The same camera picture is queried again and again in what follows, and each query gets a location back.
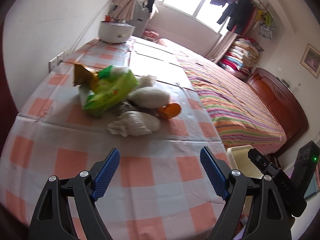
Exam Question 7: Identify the green plastic snack bag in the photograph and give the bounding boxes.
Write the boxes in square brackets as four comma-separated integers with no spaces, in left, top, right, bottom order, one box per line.
[78,65,138,118]

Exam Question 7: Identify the cream plastic trash bin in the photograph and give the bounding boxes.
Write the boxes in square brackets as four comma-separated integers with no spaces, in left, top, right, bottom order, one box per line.
[227,145,263,179]

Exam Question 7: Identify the brown wooden headboard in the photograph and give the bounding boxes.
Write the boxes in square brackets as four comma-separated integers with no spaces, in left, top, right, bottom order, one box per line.
[247,67,309,153]

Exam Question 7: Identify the striped colourful bedspread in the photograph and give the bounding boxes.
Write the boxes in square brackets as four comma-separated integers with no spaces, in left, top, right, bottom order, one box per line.
[157,37,287,156]

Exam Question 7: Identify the orange white checkered tablecloth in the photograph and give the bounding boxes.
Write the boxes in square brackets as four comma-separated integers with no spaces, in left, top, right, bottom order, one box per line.
[1,38,226,239]

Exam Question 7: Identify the stack of folded quilts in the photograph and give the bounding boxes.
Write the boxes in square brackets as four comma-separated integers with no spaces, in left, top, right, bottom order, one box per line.
[217,37,264,81]

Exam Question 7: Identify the yellow brown crumpled wrapper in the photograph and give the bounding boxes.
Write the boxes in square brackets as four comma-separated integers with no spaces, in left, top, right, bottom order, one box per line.
[73,63,99,90]

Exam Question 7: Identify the grey white washing machine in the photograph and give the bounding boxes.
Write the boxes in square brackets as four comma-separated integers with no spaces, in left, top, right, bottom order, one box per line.
[127,0,150,38]

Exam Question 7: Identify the beige tied curtain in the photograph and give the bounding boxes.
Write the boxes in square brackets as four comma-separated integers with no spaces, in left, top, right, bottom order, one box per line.
[111,0,136,21]

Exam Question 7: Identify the framed wall picture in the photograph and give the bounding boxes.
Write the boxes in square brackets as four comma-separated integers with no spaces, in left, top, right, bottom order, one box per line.
[300,44,320,78]

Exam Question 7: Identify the white wall power socket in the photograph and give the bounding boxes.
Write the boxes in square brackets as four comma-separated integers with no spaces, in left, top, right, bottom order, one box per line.
[48,48,70,72]

